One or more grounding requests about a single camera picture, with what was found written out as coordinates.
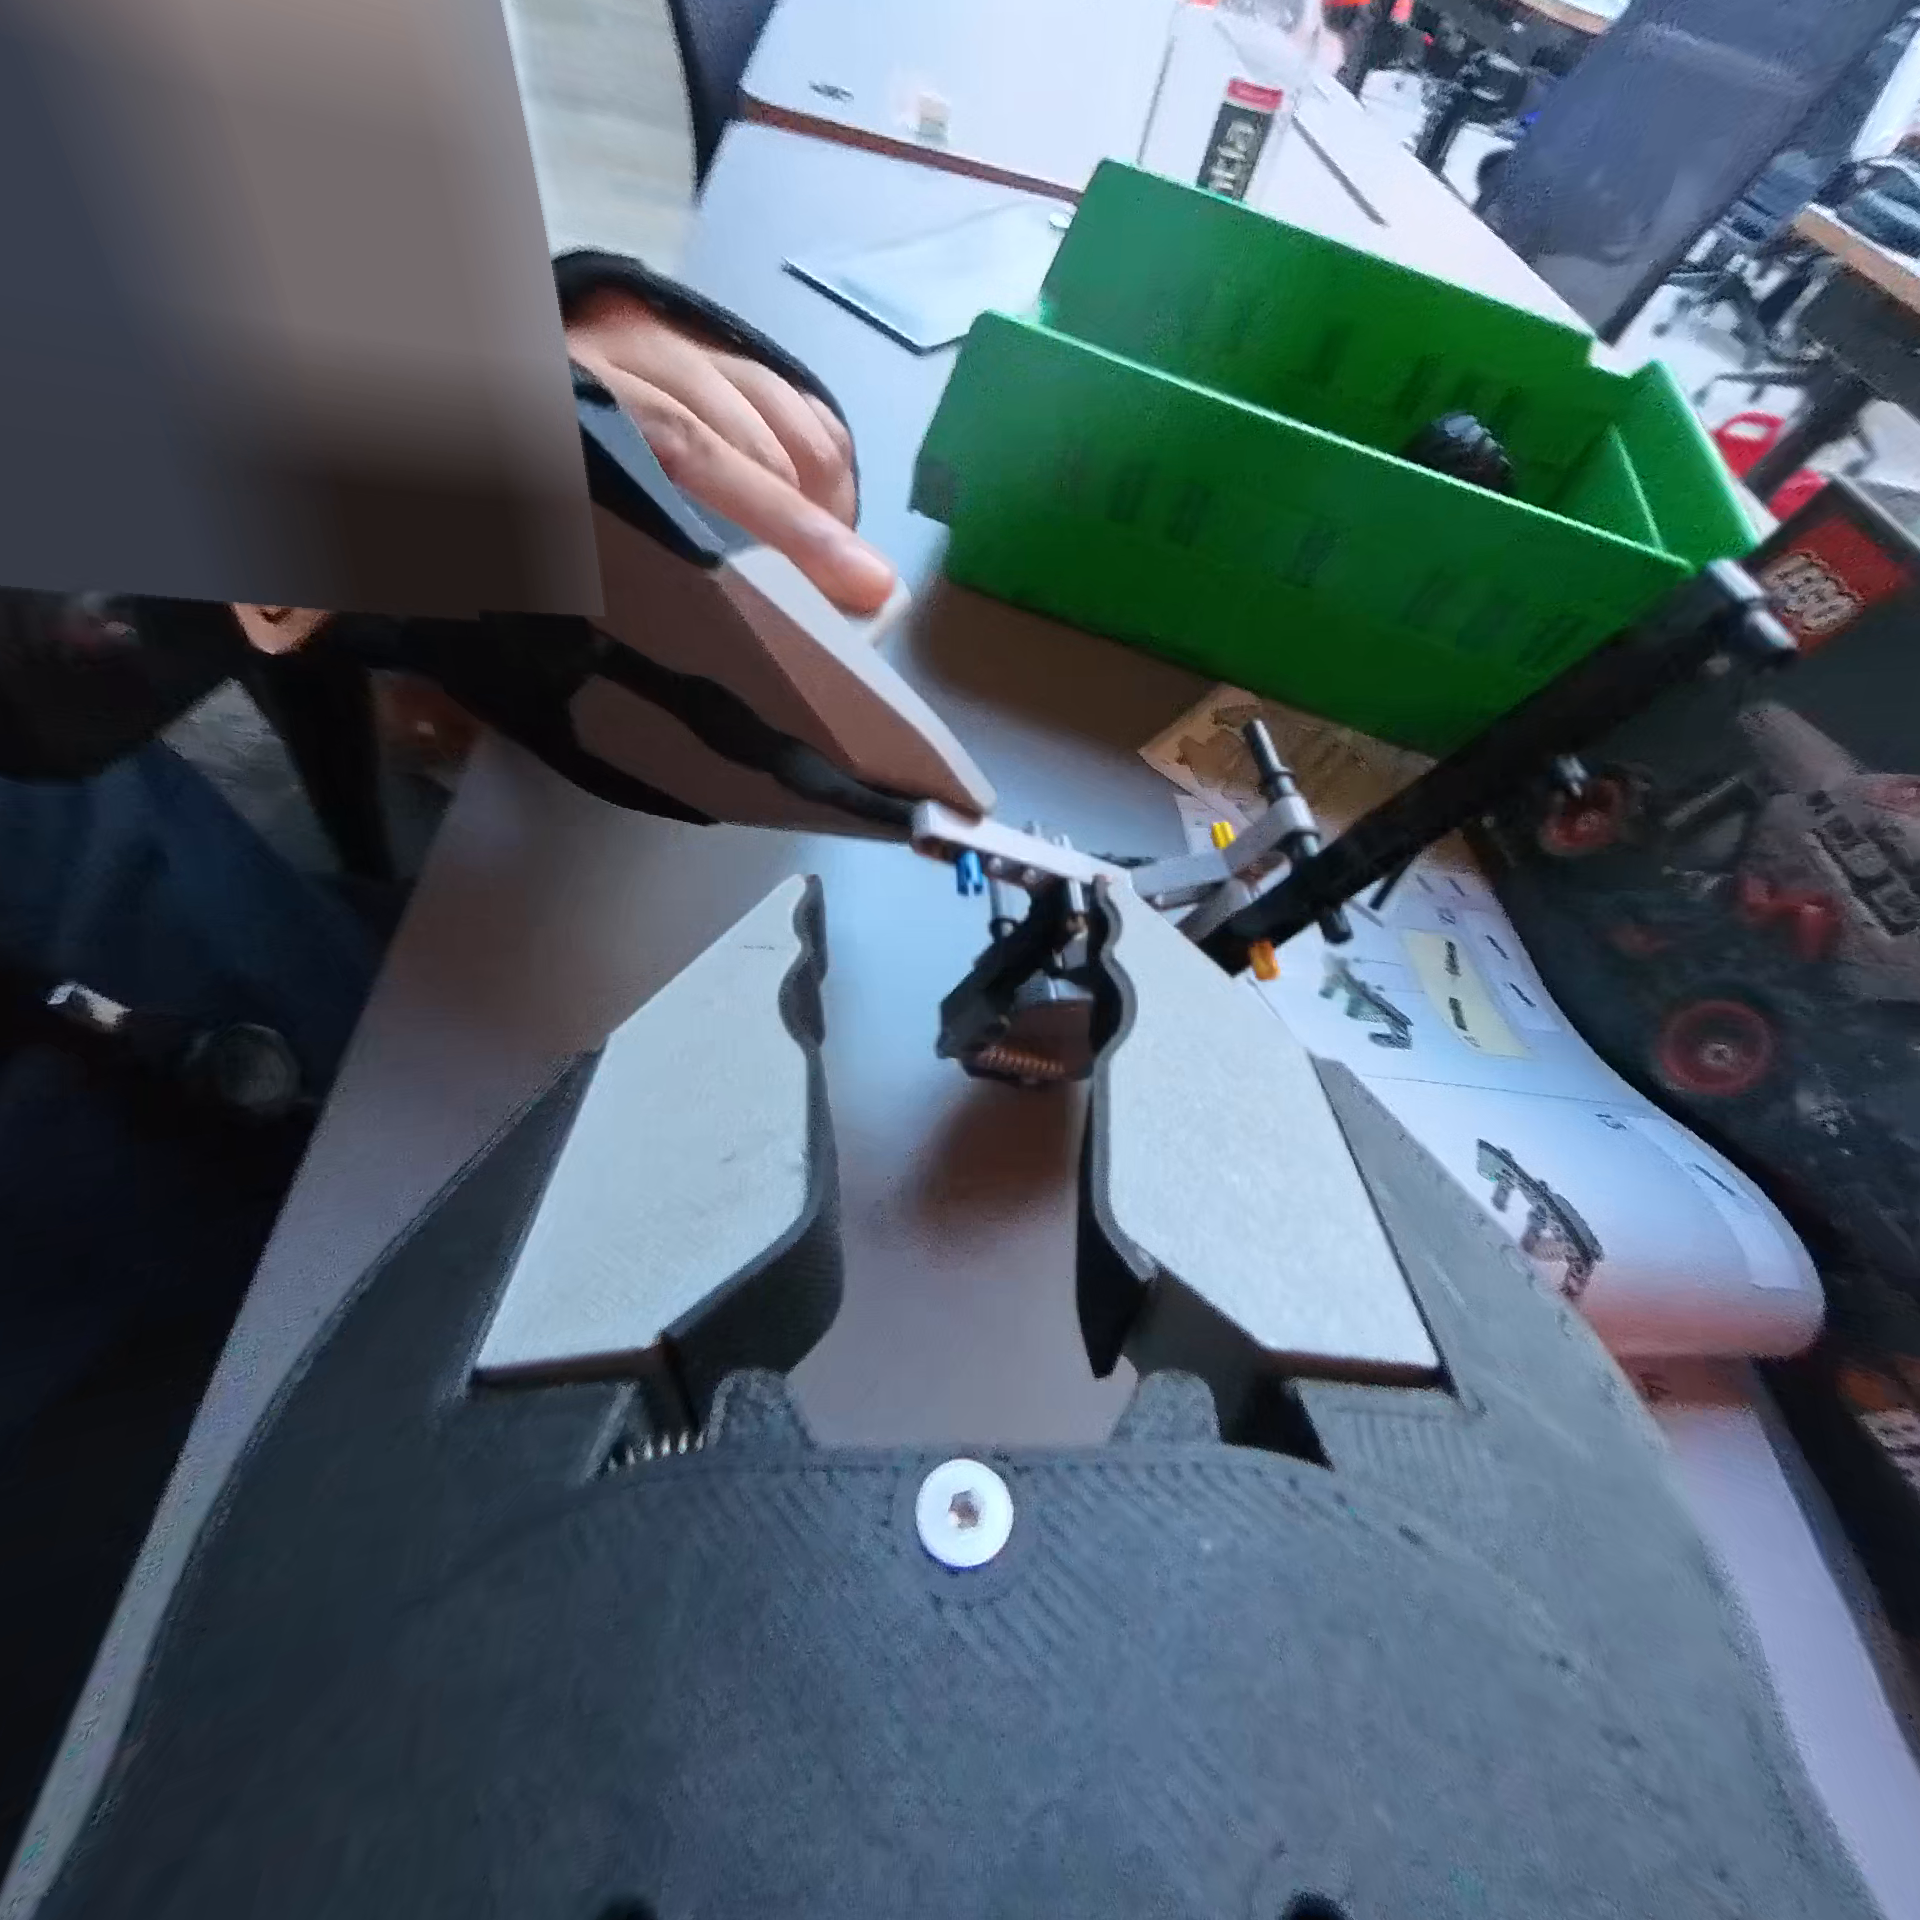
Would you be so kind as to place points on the person's left hand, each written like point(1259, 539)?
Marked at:
point(734, 436)

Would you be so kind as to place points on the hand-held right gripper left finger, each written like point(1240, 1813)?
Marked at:
point(674, 1155)

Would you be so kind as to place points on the black and grey lego chassis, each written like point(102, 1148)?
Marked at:
point(1035, 991)

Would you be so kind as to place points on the lego instruction booklet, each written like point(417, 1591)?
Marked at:
point(1589, 1172)

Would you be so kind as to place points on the flat grey metal sheet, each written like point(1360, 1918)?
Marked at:
point(930, 271)

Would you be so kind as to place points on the person's legs in jeans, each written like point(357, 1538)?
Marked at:
point(136, 901)

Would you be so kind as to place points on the lego monster truck box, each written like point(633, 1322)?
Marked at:
point(1770, 901)

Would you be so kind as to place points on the red plastic object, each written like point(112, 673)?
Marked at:
point(1747, 446)

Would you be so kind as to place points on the black lego tyre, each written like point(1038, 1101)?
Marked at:
point(1465, 446)

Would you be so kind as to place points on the white box with dark label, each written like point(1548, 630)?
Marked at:
point(1224, 91)

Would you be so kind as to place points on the lego sticker sheet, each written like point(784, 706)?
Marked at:
point(1201, 751)

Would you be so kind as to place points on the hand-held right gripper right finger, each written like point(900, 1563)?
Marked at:
point(1243, 1185)

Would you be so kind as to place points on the green plastic bin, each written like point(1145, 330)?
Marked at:
point(1275, 510)

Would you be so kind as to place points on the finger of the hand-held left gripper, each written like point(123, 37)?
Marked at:
point(661, 743)
point(809, 691)

